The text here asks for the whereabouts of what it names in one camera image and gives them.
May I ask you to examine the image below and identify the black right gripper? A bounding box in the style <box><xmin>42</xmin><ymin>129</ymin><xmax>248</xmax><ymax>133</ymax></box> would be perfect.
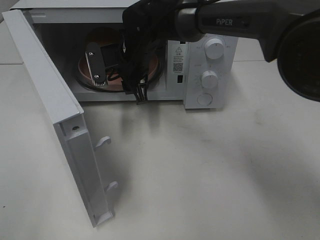
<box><xmin>121</xmin><ymin>0</ymin><xmax>180</xmax><ymax>105</ymax></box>

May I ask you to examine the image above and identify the pink round plate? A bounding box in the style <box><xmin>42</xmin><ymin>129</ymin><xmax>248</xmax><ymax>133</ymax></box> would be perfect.
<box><xmin>76</xmin><ymin>54</ymin><xmax>163</xmax><ymax>92</ymax></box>

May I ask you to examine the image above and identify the round white door button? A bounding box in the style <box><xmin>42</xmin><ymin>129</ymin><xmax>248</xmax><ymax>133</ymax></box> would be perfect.
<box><xmin>197</xmin><ymin>93</ymin><xmax>213</xmax><ymax>106</ymax></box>

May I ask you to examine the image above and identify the white microwave door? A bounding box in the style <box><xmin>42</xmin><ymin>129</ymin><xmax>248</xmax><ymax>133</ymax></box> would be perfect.
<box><xmin>2</xmin><ymin>9</ymin><xmax>118</xmax><ymax>227</ymax></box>

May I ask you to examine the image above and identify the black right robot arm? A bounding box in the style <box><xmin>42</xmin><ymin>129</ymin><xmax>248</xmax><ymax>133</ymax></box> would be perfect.
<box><xmin>121</xmin><ymin>0</ymin><xmax>320</xmax><ymax>102</ymax></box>

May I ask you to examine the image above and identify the white warning label sticker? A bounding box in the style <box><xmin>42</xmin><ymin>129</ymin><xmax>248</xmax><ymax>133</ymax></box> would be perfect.
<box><xmin>171</xmin><ymin>44</ymin><xmax>187</xmax><ymax>74</ymax></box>

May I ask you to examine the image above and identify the white microwave oven body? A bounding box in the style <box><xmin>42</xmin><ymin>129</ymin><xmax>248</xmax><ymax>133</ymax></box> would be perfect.
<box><xmin>3</xmin><ymin>0</ymin><xmax>238</xmax><ymax>109</ymax></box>

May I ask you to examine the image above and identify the glass microwave turntable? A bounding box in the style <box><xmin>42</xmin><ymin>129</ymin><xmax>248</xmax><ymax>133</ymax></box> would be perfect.
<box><xmin>74</xmin><ymin>57</ymin><xmax>165</xmax><ymax>93</ymax></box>

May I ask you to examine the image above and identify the lower white microwave knob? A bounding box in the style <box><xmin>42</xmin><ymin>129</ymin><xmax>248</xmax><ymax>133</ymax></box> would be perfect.
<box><xmin>201</xmin><ymin>70</ymin><xmax>219</xmax><ymax>89</ymax></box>

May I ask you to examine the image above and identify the white microwave knob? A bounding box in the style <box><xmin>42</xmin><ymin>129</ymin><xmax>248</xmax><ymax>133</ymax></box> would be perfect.
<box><xmin>201</xmin><ymin>70</ymin><xmax>219</xmax><ymax>89</ymax></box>
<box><xmin>204</xmin><ymin>38</ymin><xmax>225</xmax><ymax>60</ymax></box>

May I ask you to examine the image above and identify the upper white microwave knob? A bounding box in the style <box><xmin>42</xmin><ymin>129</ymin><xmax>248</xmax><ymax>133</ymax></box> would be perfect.
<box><xmin>204</xmin><ymin>38</ymin><xmax>225</xmax><ymax>60</ymax></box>

